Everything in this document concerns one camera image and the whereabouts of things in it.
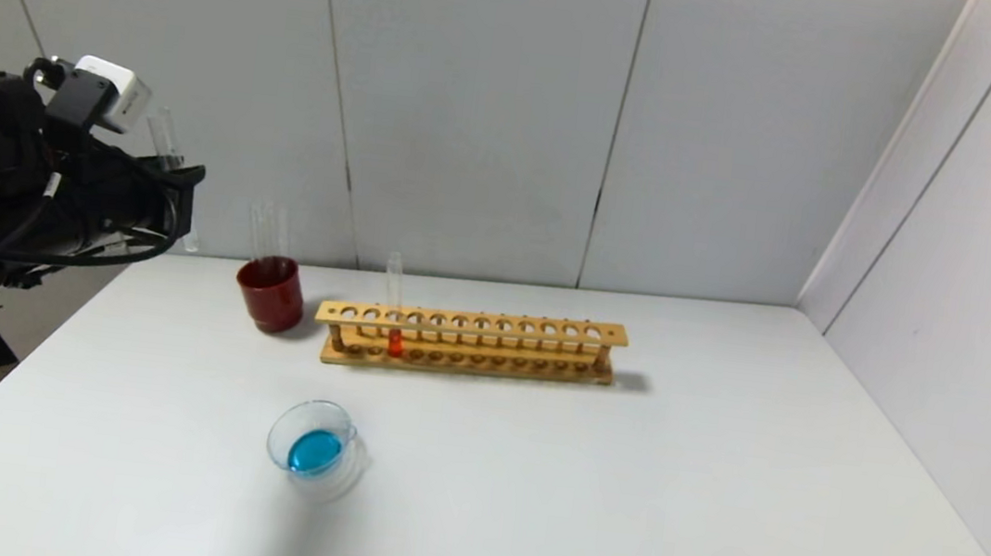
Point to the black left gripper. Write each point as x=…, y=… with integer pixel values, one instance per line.
x=185, y=198

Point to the test tube with blue pigment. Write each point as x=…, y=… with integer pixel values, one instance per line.
x=164, y=138

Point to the test tube with red pigment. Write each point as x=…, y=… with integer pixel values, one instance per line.
x=395, y=344

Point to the empty clear test tube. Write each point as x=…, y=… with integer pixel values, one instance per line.
x=278, y=235
x=259, y=232

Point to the wooden test tube rack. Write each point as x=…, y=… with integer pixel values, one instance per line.
x=472, y=322

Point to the dark red plastic cup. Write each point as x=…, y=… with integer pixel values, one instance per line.
x=271, y=299

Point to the clear glass beaker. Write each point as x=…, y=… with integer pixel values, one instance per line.
x=315, y=453

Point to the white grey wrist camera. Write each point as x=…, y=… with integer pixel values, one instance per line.
x=121, y=86

